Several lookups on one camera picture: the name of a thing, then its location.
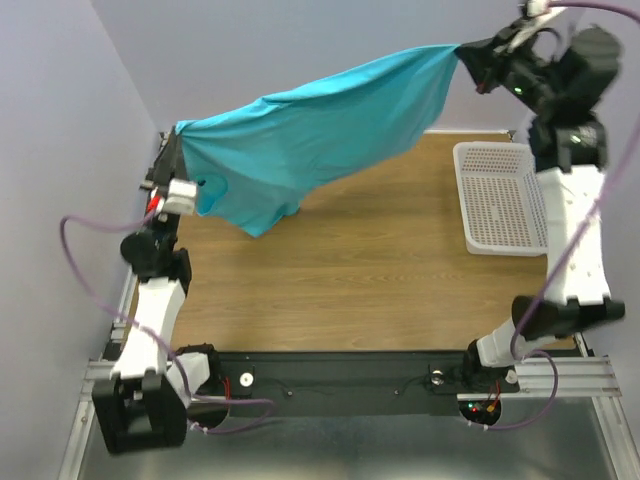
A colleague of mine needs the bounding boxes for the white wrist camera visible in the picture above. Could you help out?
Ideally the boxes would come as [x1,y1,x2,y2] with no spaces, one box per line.
[506,0,566,52]
[147,179,198,215]

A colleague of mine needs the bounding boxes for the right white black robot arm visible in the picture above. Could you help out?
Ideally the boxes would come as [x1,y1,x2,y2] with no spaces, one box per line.
[455,17,625,390]

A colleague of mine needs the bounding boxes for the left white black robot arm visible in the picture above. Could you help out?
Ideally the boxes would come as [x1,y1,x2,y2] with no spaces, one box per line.
[92,131,223,455]

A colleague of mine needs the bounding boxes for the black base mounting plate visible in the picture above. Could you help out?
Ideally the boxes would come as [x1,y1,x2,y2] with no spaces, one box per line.
[196,350,519,417]

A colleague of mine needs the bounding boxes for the white plastic laundry basket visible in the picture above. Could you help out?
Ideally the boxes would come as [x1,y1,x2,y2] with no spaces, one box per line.
[453,141,547,257]

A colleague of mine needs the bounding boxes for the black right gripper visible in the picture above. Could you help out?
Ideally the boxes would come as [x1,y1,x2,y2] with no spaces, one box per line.
[455,17,565,116]

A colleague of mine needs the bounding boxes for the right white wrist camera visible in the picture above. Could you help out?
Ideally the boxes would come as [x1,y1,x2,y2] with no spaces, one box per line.
[506,0,566,52]

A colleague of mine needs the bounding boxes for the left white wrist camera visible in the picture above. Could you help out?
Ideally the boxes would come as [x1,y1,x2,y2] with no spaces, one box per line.
[147,179,198,215]

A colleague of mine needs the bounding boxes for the turquoise t shirt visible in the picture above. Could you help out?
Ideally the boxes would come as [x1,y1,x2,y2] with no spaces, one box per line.
[175,44,457,237]

